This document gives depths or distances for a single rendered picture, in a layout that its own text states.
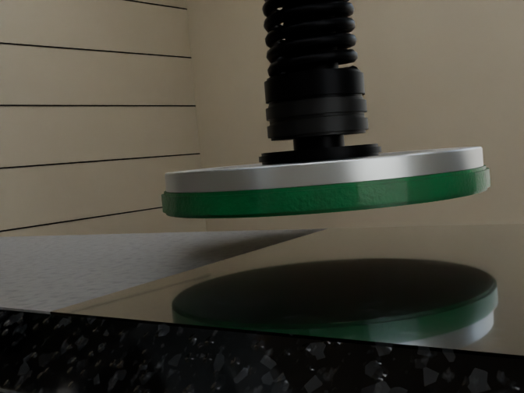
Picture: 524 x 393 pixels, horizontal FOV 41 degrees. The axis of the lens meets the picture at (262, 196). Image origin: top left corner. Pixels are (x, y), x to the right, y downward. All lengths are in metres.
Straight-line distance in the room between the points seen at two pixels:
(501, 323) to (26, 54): 6.00
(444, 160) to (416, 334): 0.18
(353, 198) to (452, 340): 0.16
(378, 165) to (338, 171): 0.02
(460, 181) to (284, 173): 0.10
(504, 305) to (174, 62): 6.98
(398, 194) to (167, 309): 0.14
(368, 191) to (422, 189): 0.03
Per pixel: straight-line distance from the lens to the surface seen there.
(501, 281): 0.32
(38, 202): 6.09
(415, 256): 0.40
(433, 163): 0.40
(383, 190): 0.38
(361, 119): 0.46
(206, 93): 7.23
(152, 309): 0.31
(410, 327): 0.25
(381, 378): 0.23
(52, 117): 6.22
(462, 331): 0.24
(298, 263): 0.40
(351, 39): 0.47
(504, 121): 5.55
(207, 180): 0.40
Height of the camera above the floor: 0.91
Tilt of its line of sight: 3 degrees down
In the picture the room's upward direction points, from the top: 5 degrees counter-clockwise
